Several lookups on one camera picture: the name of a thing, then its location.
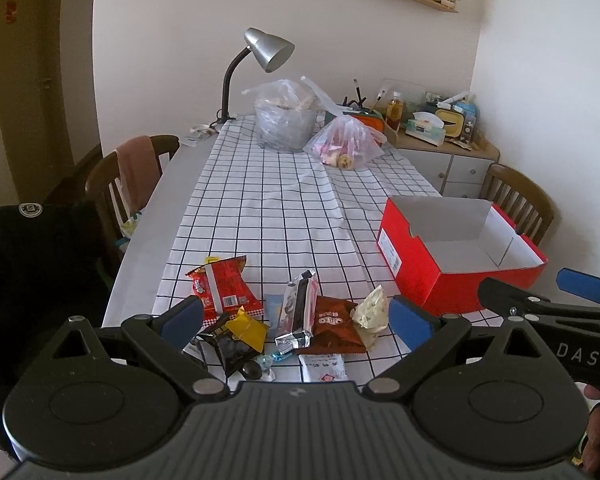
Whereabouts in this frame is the cream snack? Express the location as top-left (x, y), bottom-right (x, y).
top-left (351, 285), bottom-right (389, 351)

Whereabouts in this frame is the black yellow snack packet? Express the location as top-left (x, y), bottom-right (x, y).
top-left (195, 309), bottom-right (268, 378)

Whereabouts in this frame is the red snack packet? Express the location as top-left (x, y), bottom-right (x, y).
top-left (186, 256), bottom-right (263, 326)

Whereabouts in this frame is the brown chip bag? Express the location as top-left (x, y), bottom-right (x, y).
top-left (297, 296), bottom-right (366, 354)

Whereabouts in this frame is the white blue snack packet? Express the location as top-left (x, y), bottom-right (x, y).
top-left (299, 354), bottom-right (349, 382)

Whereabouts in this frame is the silver white snack packet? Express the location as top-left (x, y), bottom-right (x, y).
top-left (274, 270), bottom-right (318, 356)

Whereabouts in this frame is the person's right hand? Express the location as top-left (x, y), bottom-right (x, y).
top-left (582, 385), bottom-right (600, 476)

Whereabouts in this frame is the red cardboard box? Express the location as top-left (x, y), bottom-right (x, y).
top-left (377, 195), bottom-right (547, 315)

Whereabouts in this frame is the right wooden chair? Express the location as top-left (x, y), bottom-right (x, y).
top-left (479, 164), bottom-right (555, 245)

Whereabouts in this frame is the wooden chair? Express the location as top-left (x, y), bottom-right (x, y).
top-left (85, 133), bottom-right (180, 254)
top-left (479, 164), bottom-right (555, 245)

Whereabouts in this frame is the small blue candy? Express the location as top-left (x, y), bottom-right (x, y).
top-left (254, 351), bottom-right (294, 373)

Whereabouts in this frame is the white drawer cabinet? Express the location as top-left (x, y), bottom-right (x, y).
top-left (384, 126), bottom-right (500, 198)

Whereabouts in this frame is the black bag with logo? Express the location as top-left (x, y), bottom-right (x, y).
top-left (0, 199), bottom-right (121, 411)

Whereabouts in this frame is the left wooden chair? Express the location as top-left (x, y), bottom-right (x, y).
top-left (85, 133), bottom-right (180, 254)

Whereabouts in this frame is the pink cloth on chair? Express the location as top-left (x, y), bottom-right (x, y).
top-left (116, 136), bottom-right (161, 214)

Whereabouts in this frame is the white grid tablecloth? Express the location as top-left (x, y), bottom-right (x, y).
top-left (151, 112), bottom-right (504, 386)

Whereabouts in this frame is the tissue box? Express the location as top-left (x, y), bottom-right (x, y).
top-left (405, 112), bottom-right (446, 148)

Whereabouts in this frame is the pink snack plastic bag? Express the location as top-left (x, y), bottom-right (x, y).
top-left (301, 76), bottom-right (387, 170)

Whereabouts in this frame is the amber bottle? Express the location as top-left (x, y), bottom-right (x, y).
top-left (385, 90), bottom-right (404, 131)

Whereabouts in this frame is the orange pouch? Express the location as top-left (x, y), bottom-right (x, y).
top-left (352, 113), bottom-right (385, 133)

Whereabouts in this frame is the clear plastic bag with bowl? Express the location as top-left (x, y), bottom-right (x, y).
top-left (242, 79), bottom-right (320, 153)

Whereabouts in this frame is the wooden door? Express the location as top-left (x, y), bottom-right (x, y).
top-left (0, 0), bottom-right (73, 202)

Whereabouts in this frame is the silver desk lamp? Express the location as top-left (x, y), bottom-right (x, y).
top-left (213, 27), bottom-right (296, 126)

